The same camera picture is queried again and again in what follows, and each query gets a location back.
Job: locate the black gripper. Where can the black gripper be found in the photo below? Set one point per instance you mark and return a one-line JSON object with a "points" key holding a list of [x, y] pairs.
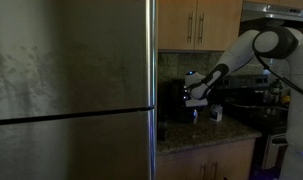
{"points": [[194, 108]]}

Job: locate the black coffee maker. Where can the black coffee maker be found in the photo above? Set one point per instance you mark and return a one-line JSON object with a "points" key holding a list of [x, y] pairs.
{"points": [[174, 103]]}

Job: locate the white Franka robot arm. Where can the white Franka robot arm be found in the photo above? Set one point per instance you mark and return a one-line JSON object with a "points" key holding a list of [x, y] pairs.
{"points": [[237, 56]]}

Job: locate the small white box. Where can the small white box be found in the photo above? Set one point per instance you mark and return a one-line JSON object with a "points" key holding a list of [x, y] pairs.
{"points": [[216, 112]]}

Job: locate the wooden lower cabinet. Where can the wooden lower cabinet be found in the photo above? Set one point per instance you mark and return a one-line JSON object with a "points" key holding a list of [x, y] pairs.
{"points": [[204, 161]]}

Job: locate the black kitchen stove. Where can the black kitchen stove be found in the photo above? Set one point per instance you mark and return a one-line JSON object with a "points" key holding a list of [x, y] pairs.
{"points": [[254, 113]]}

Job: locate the dark bottle with cap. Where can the dark bottle with cap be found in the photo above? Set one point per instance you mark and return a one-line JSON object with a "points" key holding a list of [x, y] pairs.
{"points": [[276, 90]]}

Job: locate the wooden upper cabinet door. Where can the wooden upper cabinet door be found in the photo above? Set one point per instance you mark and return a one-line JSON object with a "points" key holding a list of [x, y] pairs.
{"points": [[174, 23], [221, 23]]}

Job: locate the yellow object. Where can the yellow object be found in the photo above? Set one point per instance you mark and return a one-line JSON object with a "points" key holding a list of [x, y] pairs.
{"points": [[285, 99]]}

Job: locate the stainless steel refrigerator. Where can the stainless steel refrigerator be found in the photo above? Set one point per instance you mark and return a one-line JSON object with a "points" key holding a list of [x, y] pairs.
{"points": [[74, 83]]}

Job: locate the stainless range hood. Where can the stainless range hood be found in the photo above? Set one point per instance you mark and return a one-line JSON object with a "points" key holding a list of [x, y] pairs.
{"points": [[274, 11]]}

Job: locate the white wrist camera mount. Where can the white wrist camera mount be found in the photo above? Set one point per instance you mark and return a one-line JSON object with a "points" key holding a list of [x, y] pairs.
{"points": [[196, 102]]}

